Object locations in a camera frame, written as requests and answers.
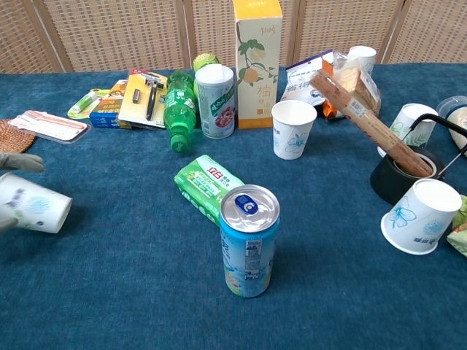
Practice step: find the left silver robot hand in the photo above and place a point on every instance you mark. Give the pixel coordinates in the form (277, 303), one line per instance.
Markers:
(22, 162)

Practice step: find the white paper cup blue print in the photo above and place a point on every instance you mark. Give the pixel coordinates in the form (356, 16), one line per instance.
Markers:
(293, 127)
(363, 56)
(419, 218)
(36, 204)

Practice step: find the white paper cup leaf print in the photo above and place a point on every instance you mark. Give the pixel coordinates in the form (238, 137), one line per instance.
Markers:
(417, 125)

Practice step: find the round woven rattan coaster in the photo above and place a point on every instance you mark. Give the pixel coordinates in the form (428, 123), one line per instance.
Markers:
(14, 136)

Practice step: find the pink white toothbrush blister pack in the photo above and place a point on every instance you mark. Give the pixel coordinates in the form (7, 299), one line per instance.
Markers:
(51, 124)

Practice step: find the green lip balm pack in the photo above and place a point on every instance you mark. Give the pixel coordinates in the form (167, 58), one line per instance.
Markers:
(84, 104)

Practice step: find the orange blue snack box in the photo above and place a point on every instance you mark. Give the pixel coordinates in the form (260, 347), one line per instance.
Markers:
(106, 113)

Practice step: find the yellow razor blister pack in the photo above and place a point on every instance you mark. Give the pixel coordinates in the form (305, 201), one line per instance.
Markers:
(140, 105)

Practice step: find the blue table cloth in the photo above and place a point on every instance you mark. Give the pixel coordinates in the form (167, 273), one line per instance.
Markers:
(127, 273)

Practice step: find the green plastic soda bottle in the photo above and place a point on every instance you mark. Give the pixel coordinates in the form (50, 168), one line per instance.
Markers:
(179, 109)

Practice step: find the woven bamboo folding screen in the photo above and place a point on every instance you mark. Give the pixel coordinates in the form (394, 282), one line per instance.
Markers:
(127, 33)

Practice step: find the green tissue pack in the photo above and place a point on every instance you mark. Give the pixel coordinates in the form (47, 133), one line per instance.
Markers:
(200, 182)

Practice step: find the white lidded porridge can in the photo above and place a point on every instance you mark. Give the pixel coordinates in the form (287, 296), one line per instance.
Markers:
(215, 102)

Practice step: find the green yellow chips canister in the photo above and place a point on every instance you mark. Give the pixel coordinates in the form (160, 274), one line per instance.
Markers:
(204, 60)

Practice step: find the blue drink can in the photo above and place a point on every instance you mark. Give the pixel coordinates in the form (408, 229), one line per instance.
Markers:
(248, 251)

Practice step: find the yellow pomelo print carton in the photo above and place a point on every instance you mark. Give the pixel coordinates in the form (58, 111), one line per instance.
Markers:
(257, 65)

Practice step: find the white blue powder bag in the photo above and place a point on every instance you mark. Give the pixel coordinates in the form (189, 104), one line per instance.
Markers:
(299, 82)

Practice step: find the clear wrapped bread package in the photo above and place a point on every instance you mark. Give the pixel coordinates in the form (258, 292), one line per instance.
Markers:
(359, 85)

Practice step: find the black tape roll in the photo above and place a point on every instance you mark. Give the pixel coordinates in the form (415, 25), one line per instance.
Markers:
(386, 180)

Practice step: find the yellow green snack bag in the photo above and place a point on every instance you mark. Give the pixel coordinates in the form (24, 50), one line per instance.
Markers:
(459, 233)

